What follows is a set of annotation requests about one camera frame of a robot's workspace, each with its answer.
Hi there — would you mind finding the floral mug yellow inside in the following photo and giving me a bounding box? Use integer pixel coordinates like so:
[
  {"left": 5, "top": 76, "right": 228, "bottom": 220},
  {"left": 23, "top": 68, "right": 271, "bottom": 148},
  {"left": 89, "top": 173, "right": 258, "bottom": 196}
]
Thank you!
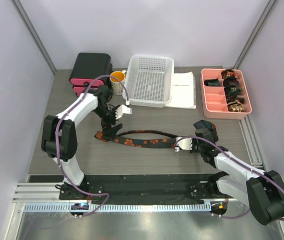
[{"left": 110, "top": 70, "right": 127, "bottom": 96}]

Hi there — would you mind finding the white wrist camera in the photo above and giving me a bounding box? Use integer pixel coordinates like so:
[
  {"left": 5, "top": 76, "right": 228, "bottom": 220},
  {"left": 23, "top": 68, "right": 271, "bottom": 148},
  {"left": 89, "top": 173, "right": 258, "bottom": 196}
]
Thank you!
[
  {"left": 174, "top": 136, "right": 193, "bottom": 152},
  {"left": 115, "top": 104, "right": 132, "bottom": 120}
]

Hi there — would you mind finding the red patterned rolled tie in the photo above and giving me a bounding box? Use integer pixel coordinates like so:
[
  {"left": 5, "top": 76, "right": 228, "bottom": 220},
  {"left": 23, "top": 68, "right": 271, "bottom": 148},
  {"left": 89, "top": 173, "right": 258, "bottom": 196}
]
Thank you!
[{"left": 221, "top": 68, "right": 239, "bottom": 79}]

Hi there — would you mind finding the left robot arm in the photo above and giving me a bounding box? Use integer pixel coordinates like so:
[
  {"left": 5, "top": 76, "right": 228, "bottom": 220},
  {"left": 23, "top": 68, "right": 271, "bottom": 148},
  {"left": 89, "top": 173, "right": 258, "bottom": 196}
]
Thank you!
[{"left": 41, "top": 85, "right": 117, "bottom": 200}]

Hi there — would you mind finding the aluminium corner frame post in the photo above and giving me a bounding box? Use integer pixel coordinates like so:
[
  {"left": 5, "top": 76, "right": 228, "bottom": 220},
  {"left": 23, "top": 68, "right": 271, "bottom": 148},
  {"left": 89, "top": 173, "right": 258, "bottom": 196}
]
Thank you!
[{"left": 233, "top": 0, "right": 278, "bottom": 69}]

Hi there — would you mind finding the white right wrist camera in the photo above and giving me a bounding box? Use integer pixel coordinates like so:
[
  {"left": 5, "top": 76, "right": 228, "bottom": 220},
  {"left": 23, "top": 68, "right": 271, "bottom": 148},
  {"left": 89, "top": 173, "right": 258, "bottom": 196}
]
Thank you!
[{"left": 174, "top": 136, "right": 193, "bottom": 152}]

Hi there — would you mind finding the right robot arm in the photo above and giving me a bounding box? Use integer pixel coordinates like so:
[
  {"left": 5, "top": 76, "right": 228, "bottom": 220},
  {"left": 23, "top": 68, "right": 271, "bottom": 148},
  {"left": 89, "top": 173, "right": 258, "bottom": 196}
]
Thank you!
[{"left": 106, "top": 120, "right": 284, "bottom": 225}]

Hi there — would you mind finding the blue red rolled tie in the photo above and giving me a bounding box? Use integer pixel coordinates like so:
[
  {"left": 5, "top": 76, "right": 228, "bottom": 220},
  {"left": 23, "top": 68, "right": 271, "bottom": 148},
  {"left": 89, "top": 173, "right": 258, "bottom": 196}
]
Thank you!
[{"left": 223, "top": 77, "right": 239, "bottom": 88}]

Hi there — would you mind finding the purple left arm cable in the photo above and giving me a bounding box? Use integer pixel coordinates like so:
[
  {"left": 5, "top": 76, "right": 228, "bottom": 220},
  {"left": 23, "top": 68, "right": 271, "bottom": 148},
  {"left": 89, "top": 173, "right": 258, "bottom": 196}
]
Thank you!
[{"left": 55, "top": 74, "right": 131, "bottom": 217}]

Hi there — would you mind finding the black orange floral tie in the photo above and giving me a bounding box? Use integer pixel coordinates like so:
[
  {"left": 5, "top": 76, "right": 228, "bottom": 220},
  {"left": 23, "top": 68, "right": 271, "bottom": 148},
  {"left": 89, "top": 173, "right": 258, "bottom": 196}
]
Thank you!
[{"left": 95, "top": 120, "right": 219, "bottom": 152}]

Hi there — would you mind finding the left aluminium frame post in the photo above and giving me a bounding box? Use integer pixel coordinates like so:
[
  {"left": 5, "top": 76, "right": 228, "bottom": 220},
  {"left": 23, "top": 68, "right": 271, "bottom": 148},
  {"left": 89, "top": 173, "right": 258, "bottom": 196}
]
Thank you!
[{"left": 11, "top": 0, "right": 57, "bottom": 75}]

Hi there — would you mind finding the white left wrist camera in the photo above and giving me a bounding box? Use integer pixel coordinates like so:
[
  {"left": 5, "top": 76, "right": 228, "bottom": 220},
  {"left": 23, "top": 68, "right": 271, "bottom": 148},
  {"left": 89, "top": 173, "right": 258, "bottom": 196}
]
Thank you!
[{"left": 115, "top": 104, "right": 132, "bottom": 120}]

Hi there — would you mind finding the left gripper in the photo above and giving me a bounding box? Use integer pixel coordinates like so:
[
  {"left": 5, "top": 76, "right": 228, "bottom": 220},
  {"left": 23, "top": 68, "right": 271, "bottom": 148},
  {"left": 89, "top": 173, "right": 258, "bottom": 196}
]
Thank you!
[{"left": 93, "top": 105, "right": 122, "bottom": 140}]

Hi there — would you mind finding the white perforated plastic basket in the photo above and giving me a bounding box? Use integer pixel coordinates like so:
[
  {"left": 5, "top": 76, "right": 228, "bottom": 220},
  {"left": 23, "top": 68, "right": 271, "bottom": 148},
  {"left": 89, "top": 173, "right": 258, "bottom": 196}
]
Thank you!
[{"left": 122, "top": 54, "right": 174, "bottom": 108}]

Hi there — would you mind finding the white paper booklet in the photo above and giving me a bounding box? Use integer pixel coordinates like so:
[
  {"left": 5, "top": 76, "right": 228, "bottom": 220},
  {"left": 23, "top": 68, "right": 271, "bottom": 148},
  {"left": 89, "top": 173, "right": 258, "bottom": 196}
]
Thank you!
[{"left": 165, "top": 72, "right": 196, "bottom": 109}]

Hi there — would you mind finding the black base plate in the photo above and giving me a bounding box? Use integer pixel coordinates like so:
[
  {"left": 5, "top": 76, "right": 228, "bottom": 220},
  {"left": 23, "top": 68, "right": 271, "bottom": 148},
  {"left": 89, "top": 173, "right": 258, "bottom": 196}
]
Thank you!
[{"left": 56, "top": 172, "right": 226, "bottom": 205}]

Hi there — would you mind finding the pink compartment organizer tray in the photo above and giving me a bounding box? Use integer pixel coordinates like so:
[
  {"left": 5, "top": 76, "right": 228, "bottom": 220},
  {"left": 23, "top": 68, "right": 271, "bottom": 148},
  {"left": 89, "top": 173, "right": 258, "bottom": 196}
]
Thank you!
[{"left": 200, "top": 68, "right": 252, "bottom": 120}]

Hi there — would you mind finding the slotted cable duct rail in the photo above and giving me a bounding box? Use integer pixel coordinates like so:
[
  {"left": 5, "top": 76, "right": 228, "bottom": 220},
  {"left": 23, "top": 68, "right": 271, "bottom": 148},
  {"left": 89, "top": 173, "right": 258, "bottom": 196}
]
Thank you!
[{"left": 24, "top": 201, "right": 211, "bottom": 213}]

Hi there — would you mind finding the green dark rolled tie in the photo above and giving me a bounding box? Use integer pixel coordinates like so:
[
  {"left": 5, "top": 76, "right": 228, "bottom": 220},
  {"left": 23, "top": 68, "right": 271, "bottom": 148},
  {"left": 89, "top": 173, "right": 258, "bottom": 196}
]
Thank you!
[{"left": 224, "top": 87, "right": 242, "bottom": 97}]

